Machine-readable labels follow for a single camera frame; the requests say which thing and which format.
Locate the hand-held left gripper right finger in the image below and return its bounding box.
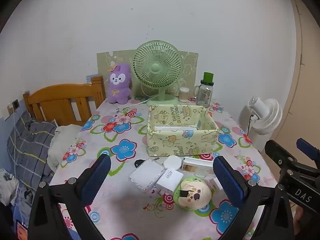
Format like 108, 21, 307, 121
212, 156, 294, 240

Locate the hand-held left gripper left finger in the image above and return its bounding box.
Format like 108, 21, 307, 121
27, 154, 112, 240

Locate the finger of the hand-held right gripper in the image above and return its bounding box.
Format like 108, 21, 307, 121
264, 140, 320, 207
297, 138, 320, 166

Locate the white rectangular box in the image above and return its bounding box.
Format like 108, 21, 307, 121
181, 156, 217, 177

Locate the white plastic box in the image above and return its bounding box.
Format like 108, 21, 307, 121
129, 159, 166, 192

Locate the green panda speaker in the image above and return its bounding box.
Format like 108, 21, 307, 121
174, 176, 218, 212

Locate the yellow cartoon storage box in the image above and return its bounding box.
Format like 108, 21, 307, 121
146, 104, 220, 157

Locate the white floor fan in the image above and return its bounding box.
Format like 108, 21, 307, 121
239, 96, 283, 153

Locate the round white case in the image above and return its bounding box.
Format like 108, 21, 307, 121
163, 155, 181, 173

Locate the white charger adapter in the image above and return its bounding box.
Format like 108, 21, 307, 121
155, 168, 184, 195

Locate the beige wooden door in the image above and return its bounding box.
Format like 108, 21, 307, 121
282, 0, 320, 150

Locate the grey plaid pillow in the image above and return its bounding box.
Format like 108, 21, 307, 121
6, 110, 58, 190

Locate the wooden bed headboard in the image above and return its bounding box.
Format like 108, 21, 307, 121
23, 76, 107, 127

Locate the white patterned cloth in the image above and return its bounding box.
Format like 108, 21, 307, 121
0, 169, 19, 205

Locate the glass jar mug green lid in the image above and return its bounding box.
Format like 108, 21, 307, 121
193, 72, 215, 107

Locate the purple plush toy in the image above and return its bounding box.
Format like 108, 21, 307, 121
107, 63, 133, 105

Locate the cotton swab container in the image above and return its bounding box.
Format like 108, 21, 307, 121
178, 87, 190, 103

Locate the green patterned cardboard panel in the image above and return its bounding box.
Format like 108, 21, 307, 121
97, 50, 199, 98

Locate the green desk fan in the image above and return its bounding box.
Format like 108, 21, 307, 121
132, 40, 182, 107

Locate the black fan cable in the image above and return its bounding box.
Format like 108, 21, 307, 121
246, 114, 254, 135

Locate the white fan power cable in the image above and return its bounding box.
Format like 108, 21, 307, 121
117, 95, 159, 112

